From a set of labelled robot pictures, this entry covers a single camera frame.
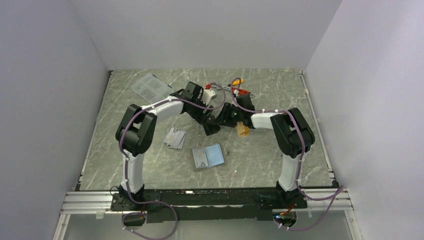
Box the black card wallet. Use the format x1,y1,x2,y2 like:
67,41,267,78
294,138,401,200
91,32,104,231
202,123,221,136

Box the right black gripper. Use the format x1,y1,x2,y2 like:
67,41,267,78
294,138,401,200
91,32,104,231
213,103,244,128

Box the grey card holder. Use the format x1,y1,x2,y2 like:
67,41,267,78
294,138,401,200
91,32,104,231
190,144,228,171

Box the orange handled pliers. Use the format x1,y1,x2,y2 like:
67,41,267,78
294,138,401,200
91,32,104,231
217,79,244,91

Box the red adjustable wrench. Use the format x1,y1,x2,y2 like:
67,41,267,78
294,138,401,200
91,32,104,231
232,87,256,99

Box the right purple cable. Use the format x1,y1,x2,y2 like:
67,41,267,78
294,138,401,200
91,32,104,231
230,77,345,232

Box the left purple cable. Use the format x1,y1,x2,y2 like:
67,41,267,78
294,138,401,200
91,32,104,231
119,83,228,240

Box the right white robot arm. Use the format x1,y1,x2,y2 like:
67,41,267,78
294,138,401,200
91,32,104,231
213,94,315,208

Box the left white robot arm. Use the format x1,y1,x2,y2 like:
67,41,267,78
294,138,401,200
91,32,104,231
115,82,221,210

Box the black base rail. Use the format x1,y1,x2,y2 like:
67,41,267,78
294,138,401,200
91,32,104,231
110,186,308,223

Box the purple cable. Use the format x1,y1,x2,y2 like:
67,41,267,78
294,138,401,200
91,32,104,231
230,77,345,232
119,83,228,240

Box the silver credit cards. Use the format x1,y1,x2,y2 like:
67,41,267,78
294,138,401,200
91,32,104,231
163,127,187,150

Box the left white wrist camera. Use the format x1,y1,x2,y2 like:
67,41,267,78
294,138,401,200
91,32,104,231
201,84,217,106

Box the clear plastic organizer box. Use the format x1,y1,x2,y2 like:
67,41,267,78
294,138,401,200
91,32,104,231
131,73,174,104

